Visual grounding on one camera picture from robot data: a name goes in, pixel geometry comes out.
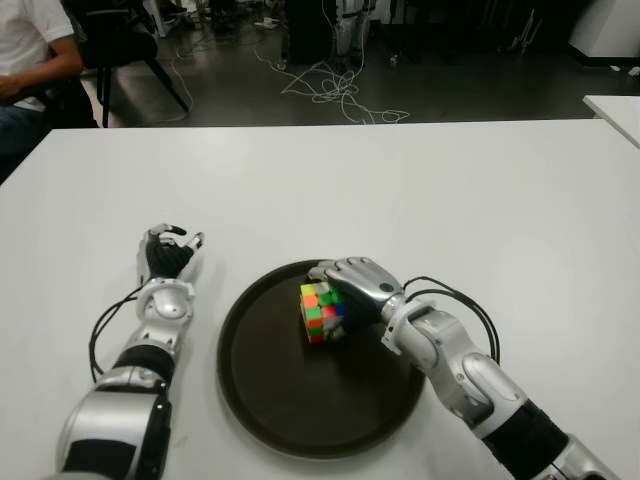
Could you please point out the white neighbouring table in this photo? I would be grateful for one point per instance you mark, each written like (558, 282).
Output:
(615, 112)

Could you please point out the folded metal stand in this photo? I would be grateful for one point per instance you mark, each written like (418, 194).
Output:
(531, 27)

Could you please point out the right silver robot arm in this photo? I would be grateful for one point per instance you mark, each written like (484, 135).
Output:
(450, 350)

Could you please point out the white power strip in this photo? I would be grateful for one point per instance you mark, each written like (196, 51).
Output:
(265, 22)

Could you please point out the dark brown round plate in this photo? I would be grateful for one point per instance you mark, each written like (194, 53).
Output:
(280, 390)

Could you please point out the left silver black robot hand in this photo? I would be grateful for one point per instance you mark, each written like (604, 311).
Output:
(165, 257)

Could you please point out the multicoloured Rubik's cube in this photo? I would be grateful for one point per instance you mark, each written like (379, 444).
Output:
(315, 312)

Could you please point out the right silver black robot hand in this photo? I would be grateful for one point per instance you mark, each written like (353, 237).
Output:
(365, 285)

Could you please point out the white cabinet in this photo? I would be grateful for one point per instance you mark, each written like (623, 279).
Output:
(610, 25)

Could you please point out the seated person in white shirt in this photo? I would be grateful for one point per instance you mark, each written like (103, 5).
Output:
(25, 40)

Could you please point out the black chair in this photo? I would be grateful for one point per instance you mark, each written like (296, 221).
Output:
(120, 45)

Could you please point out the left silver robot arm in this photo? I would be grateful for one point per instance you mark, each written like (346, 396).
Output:
(165, 310)

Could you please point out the black cabinet on casters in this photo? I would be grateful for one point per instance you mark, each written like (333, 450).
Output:
(310, 30)

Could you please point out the silver standing robot legs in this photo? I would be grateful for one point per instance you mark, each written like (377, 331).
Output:
(345, 35)

